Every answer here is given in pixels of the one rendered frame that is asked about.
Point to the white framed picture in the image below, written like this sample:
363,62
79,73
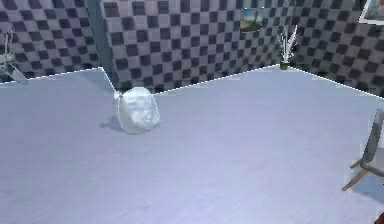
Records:
374,11

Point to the white crumpled bag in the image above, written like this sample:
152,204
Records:
138,110

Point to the grey chair wooden legs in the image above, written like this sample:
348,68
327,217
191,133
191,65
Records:
373,146

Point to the white house plant green pot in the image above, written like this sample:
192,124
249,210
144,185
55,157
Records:
285,50

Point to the framed landscape picture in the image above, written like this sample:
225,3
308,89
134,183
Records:
250,19

